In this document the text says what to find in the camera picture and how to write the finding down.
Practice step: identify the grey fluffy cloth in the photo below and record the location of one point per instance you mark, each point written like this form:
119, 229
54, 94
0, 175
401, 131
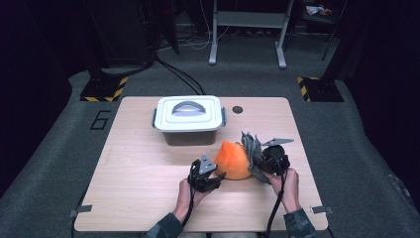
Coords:
252, 155

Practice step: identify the person's right hand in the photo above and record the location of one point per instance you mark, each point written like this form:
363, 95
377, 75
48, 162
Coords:
290, 191

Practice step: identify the person's left hand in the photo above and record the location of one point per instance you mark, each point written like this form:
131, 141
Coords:
188, 201

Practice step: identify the dark cabinet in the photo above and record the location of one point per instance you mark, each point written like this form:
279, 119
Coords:
122, 29

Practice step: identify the black side table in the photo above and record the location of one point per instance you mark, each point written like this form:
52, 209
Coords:
317, 18

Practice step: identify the orange plush toy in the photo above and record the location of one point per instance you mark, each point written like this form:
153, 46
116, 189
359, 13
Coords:
232, 162

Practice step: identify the brown transparent storage box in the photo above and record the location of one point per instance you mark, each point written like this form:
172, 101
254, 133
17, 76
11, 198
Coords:
189, 139

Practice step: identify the white metal desk frame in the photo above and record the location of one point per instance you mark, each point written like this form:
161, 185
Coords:
251, 20

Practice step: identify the grey tape strip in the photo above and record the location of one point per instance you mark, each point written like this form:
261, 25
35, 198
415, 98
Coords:
81, 211
322, 210

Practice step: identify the black yellow striped stand base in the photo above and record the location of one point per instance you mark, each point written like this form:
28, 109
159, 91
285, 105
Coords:
103, 90
322, 90

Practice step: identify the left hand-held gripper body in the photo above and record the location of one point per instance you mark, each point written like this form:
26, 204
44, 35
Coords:
201, 175

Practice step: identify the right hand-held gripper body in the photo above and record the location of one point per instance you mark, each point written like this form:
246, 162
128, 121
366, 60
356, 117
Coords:
275, 160

